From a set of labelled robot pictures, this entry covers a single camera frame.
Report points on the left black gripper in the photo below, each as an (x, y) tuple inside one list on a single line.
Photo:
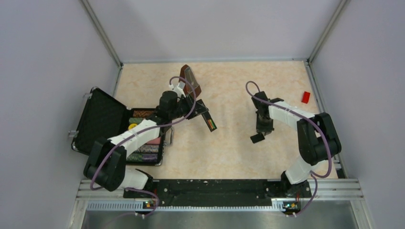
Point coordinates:
[(198, 108)]

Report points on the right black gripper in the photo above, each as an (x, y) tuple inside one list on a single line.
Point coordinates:
[(261, 129)]

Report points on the black remote control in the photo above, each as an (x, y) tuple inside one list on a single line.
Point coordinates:
[(206, 116)]

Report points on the black battery cover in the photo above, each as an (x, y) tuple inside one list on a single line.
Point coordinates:
[(257, 138)]

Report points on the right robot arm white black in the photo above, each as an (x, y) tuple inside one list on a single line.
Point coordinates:
[(318, 140)]

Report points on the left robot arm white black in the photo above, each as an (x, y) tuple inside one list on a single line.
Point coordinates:
[(106, 165)]

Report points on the brown wooden metronome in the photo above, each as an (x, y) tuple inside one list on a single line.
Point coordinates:
[(187, 76)]

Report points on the red block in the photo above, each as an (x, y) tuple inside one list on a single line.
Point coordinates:
[(306, 97)]

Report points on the pink card deck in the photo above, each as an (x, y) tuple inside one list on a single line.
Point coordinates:
[(155, 141)]

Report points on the yellow poker chip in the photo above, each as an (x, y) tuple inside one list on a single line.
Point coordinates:
[(131, 126)]

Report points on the black poker chip case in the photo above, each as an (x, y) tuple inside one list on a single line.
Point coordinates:
[(104, 116)]

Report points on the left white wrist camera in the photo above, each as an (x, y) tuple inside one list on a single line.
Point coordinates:
[(178, 88)]

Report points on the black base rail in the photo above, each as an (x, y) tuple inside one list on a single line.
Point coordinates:
[(225, 192)]

